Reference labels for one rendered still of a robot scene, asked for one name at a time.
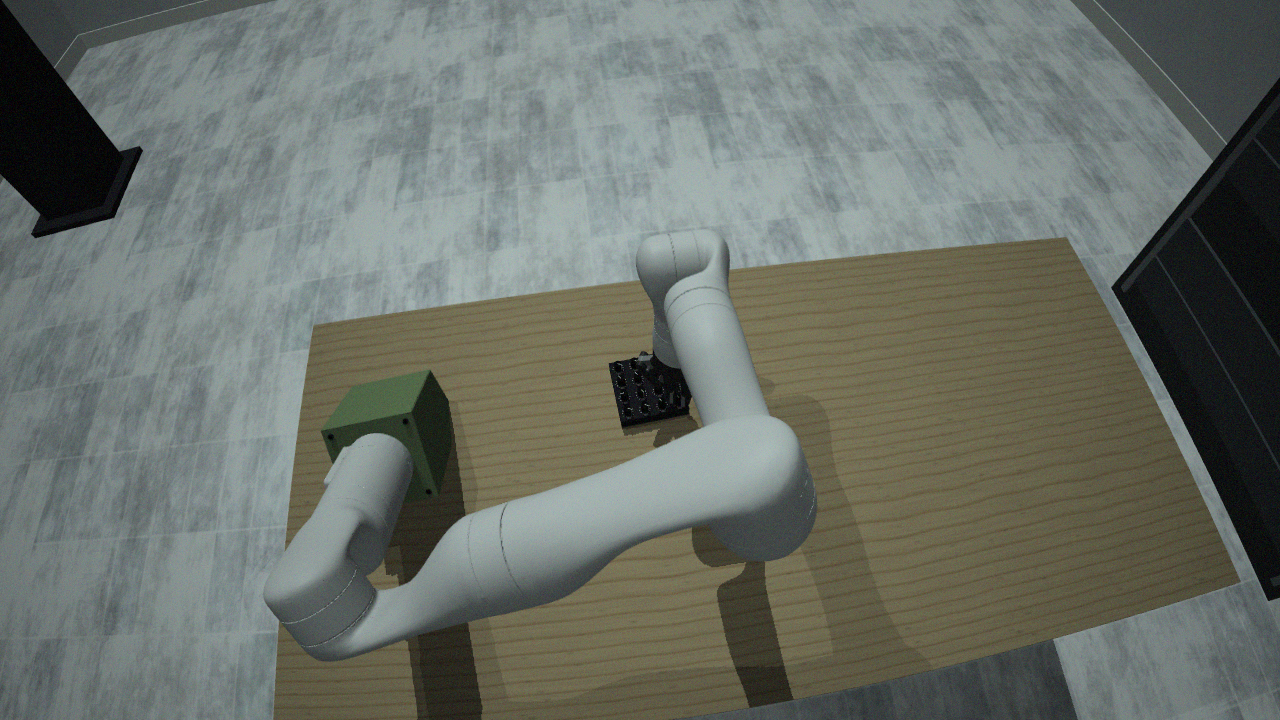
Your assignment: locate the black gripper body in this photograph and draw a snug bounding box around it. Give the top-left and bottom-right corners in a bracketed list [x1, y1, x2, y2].
[650, 350, 685, 383]

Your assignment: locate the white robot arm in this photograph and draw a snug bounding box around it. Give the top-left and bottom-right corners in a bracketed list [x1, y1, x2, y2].
[262, 229, 817, 662]

